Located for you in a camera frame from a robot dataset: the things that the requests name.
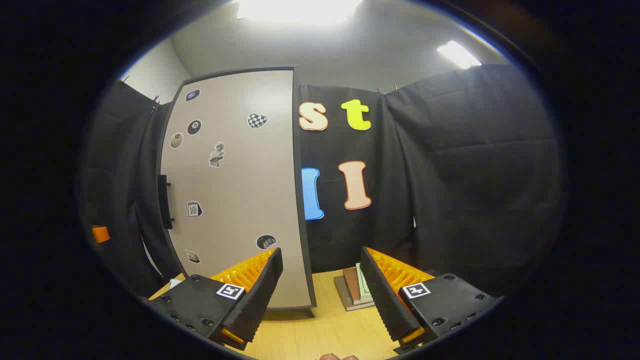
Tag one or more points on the ceiling light panel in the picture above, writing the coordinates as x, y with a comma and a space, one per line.
300, 10
459, 54

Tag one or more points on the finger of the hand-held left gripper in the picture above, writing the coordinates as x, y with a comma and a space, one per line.
101, 234

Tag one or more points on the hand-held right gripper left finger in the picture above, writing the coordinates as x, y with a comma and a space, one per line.
260, 295

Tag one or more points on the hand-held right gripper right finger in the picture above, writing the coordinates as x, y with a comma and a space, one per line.
382, 300

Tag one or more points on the black backdrop cloth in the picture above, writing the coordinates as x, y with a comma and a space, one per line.
450, 175

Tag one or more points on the brown book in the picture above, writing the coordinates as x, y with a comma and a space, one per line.
351, 285

